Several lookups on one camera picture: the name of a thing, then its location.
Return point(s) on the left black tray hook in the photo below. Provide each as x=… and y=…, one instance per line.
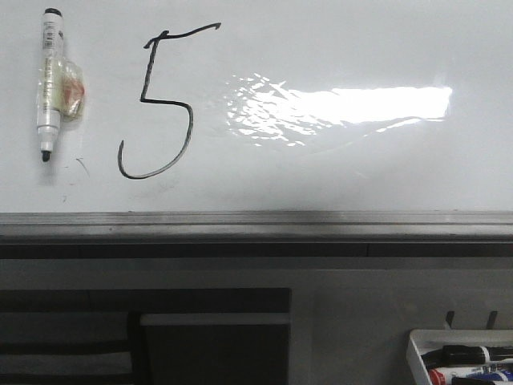
x=448, y=320

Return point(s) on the blue capped marker in tray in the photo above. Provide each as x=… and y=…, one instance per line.
x=493, y=378

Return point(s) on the white marker tray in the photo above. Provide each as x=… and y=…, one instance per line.
x=424, y=341

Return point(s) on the grey aluminium whiteboard ledge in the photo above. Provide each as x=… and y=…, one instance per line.
x=253, y=227

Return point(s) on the white black-tipped whiteboard marker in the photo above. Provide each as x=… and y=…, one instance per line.
x=61, y=90

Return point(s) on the white whiteboard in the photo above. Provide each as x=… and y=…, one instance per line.
x=265, y=105

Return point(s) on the black capped marker in tray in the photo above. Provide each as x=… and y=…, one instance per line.
x=461, y=355

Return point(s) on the dark chair back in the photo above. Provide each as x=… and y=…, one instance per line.
x=195, y=336

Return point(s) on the red capped marker in tray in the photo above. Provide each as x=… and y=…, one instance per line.
x=444, y=375

